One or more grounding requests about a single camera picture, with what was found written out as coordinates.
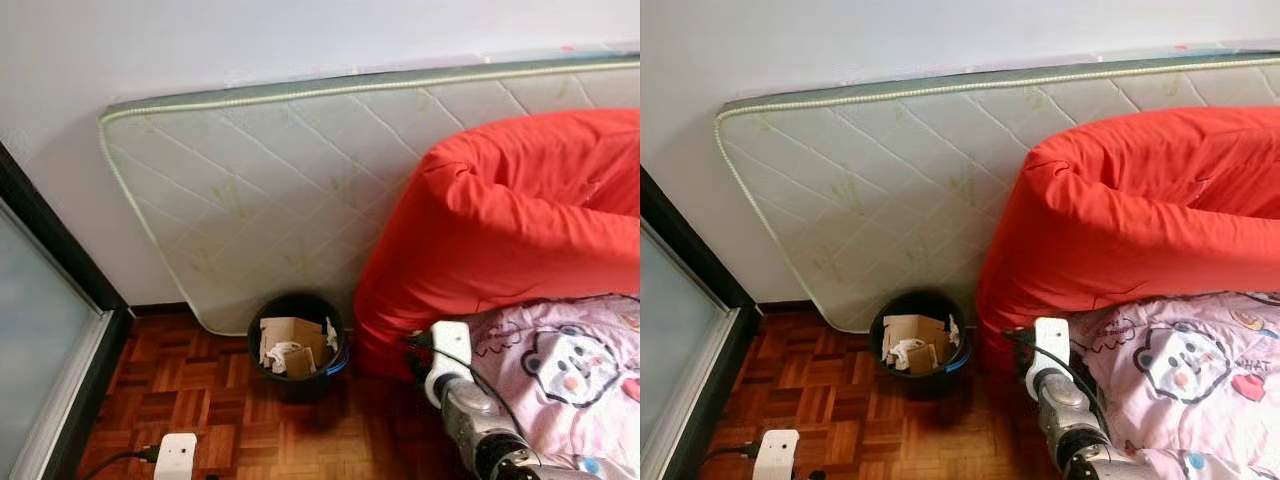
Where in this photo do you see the frosted glass wardrobe door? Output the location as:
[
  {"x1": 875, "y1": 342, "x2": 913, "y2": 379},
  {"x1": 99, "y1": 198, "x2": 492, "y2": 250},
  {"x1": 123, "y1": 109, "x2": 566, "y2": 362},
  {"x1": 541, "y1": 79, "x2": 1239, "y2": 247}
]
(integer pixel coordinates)
[
  {"x1": 640, "y1": 220, "x2": 736, "y2": 480},
  {"x1": 0, "y1": 195, "x2": 109, "y2": 480}
]

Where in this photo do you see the red duvet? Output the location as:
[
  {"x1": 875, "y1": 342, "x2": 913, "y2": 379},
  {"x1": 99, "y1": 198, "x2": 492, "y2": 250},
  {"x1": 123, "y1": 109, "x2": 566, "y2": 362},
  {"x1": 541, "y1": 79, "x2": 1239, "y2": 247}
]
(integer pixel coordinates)
[
  {"x1": 975, "y1": 105, "x2": 1280, "y2": 376},
  {"x1": 353, "y1": 108, "x2": 641, "y2": 379}
]

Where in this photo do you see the pink cartoon print quilt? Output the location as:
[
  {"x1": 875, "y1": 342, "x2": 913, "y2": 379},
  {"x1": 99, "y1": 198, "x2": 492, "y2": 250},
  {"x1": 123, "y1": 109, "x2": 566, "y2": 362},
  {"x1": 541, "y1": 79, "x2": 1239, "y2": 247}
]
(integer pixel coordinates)
[
  {"x1": 1085, "y1": 290, "x2": 1280, "y2": 480},
  {"x1": 465, "y1": 295, "x2": 641, "y2": 480}
]

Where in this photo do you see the white quilted green-edged mattress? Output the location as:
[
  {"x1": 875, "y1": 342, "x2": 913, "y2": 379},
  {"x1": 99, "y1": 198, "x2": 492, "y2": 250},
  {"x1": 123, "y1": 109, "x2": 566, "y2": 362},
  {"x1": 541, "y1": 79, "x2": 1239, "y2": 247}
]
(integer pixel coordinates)
[
  {"x1": 715, "y1": 40, "x2": 1280, "y2": 334},
  {"x1": 98, "y1": 45, "x2": 641, "y2": 336}
]

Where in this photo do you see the white crumpled paper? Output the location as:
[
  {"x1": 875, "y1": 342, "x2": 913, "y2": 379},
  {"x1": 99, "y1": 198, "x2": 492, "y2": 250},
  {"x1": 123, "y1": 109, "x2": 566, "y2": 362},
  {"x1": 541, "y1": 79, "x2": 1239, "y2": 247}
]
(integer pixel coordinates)
[
  {"x1": 262, "y1": 340, "x2": 306, "y2": 376},
  {"x1": 885, "y1": 340, "x2": 926, "y2": 371}
]

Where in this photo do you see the brown cardboard piece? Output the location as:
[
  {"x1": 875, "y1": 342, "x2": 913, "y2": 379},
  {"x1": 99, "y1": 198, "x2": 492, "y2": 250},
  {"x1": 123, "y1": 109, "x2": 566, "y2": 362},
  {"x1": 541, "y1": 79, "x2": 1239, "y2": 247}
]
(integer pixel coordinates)
[
  {"x1": 260, "y1": 317, "x2": 331, "y2": 379},
  {"x1": 882, "y1": 314, "x2": 951, "y2": 373}
]

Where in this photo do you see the black round trash bin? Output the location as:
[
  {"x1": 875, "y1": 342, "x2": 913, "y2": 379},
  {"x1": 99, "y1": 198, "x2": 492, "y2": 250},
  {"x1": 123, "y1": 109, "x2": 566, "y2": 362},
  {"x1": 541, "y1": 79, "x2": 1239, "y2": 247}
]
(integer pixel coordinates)
[
  {"x1": 248, "y1": 292, "x2": 349, "y2": 401},
  {"x1": 868, "y1": 290, "x2": 971, "y2": 399}
]

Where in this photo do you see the black wardrobe frame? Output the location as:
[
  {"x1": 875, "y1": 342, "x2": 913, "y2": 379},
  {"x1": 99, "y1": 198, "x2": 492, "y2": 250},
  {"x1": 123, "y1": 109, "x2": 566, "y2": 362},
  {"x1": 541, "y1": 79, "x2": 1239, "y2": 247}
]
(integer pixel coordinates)
[
  {"x1": 640, "y1": 165, "x2": 761, "y2": 480},
  {"x1": 0, "y1": 145, "x2": 133, "y2": 480}
]

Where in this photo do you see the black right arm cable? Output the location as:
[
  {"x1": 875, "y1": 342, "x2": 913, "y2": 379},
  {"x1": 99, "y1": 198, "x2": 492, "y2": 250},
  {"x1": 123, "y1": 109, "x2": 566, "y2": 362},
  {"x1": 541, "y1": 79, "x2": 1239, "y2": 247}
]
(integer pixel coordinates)
[
  {"x1": 1003, "y1": 330, "x2": 1111, "y2": 441},
  {"x1": 400, "y1": 333, "x2": 531, "y2": 451}
]

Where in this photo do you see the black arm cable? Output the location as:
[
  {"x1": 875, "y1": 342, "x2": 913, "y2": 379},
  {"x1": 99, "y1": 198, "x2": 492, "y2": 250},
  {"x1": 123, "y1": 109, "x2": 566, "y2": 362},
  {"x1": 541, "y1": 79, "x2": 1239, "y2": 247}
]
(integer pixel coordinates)
[
  {"x1": 1003, "y1": 330, "x2": 1111, "y2": 441},
  {"x1": 400, "y1": 333, "x2": 531, "y2": 451},
  {"x1": 700, "y1": 443, "x2": 761, "y2": 471},
  {"x1": 80, "y1": 445, "x2": 161, "y2": 480}
]

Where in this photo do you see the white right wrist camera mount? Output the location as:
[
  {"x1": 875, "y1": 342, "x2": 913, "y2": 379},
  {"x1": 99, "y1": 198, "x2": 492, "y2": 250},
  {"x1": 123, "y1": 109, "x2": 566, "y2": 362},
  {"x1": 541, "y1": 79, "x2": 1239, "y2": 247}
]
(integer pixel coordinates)
[
  {"x1": 425, "y1": 320, "x2": 473, "y2": 406},
  {"x1": 1030, "y1": 317, "x2": 1071, "y2": 396}
]

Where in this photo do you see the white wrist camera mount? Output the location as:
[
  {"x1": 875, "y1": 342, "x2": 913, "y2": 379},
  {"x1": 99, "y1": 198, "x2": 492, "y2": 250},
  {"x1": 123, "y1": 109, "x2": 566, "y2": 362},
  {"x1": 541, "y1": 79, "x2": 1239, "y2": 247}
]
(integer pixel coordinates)
[
  {"x1": 425, "y1": 320, "x2": 473, "y2": 406},
  {"x1": 752, "y1": 430, "x2": 801, "y2": 480},
  {"x1": 155, "y1": 433, "x2": 198, "y2": 480},
  {"x1": 1030, "y1": 317, "x2": 1071, "y2": 396}
]

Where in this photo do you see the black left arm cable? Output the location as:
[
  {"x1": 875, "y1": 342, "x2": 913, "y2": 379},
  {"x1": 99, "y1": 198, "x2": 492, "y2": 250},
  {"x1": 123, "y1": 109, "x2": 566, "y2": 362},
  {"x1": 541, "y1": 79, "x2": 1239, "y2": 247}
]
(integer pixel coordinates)
[
  {"x1": 700, "y1": 443, "x2": 761, "y2": 471},
  {"x1": 80, "y1": 445, "x2": 161, "y2": 480}
]

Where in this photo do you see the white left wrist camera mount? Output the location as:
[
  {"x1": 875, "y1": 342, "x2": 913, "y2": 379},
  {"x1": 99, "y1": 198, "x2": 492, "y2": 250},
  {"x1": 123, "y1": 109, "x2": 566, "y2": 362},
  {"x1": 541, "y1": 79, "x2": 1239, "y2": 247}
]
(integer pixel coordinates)
[
  {"x1": 752, "y1": 430, "x2": 801, "y2": 480},
  {"x1": 155, "y1": 433, "x2": 198, "y2": 480}
]

